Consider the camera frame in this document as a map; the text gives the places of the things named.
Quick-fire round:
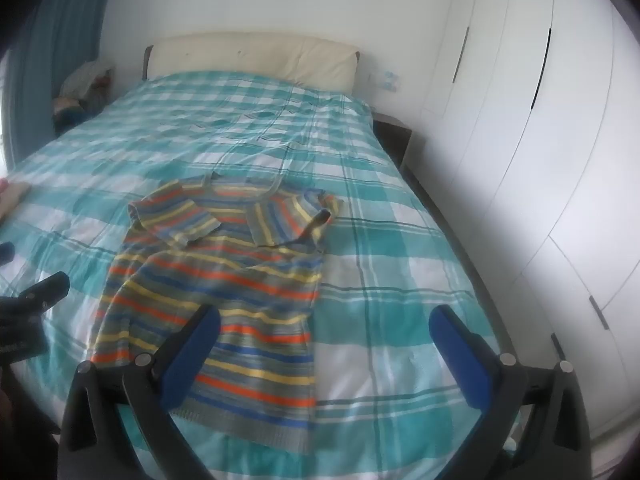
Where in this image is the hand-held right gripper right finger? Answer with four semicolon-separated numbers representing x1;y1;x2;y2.
429;304;592;480

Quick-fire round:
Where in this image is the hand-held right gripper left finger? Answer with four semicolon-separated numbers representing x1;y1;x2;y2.
57;304;221;480

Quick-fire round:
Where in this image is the striped knit shirt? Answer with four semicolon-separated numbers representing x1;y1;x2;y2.
89;172;346;448

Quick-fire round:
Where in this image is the pile of clothes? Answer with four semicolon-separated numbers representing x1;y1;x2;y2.
52;60;117;128

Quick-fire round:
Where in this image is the teal plaid blanket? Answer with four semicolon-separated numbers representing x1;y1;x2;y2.
0;69;521;480

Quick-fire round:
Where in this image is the blue curtain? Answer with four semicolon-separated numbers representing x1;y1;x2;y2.
0;0;118;171

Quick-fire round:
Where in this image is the white wardrobe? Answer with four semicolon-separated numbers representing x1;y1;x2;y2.
419;0;640;436

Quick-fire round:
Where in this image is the dark wooden nightstand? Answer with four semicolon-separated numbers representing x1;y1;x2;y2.
372;112;413;170

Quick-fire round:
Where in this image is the cream padded headboard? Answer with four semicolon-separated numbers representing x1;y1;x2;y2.
144;33;362;95

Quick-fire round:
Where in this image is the white wall socket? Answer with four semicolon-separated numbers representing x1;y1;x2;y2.
369;71;402;92

